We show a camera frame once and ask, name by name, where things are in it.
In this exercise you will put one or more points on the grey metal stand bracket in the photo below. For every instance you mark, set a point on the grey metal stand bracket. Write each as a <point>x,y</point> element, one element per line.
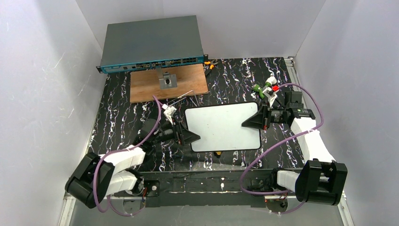
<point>166,80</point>

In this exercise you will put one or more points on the green white marker tool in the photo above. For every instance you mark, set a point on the green white marker tool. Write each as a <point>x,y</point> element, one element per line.
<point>271,81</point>

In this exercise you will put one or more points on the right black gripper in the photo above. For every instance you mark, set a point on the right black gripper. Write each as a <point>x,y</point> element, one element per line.
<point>265,117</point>

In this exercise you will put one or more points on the grey network switch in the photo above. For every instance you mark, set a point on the grey network switch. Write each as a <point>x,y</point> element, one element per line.
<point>150,44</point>

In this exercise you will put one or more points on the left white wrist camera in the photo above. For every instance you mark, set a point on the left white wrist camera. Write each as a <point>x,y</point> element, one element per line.
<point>169,112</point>

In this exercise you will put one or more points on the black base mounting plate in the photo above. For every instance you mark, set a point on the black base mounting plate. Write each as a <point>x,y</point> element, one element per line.
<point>209,188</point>

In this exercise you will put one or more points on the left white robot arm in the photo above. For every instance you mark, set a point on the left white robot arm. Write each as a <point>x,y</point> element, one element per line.
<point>93,179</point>

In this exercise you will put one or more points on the yellow black whiteboard eraser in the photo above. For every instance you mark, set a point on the yellow black whiteboard eraser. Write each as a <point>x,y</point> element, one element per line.
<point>218,154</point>

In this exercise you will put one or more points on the brown wooden board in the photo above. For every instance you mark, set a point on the brown wooden board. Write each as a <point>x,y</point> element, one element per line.
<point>146,84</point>

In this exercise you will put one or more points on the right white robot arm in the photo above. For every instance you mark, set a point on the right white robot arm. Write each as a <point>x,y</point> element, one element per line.
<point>322,178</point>

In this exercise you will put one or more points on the white whiteboard black frame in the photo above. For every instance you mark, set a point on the white whiteboard black frame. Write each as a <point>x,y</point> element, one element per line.
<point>220,129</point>

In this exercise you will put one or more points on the orange handled pliers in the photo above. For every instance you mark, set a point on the orange handled pliers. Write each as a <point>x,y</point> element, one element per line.
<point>211,65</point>

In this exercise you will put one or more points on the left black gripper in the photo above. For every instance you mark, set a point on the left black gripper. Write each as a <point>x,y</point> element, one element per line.
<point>179,133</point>

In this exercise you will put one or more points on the aluminium rail frame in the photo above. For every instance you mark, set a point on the aluminium rail frame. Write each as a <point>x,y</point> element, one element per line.
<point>119,122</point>

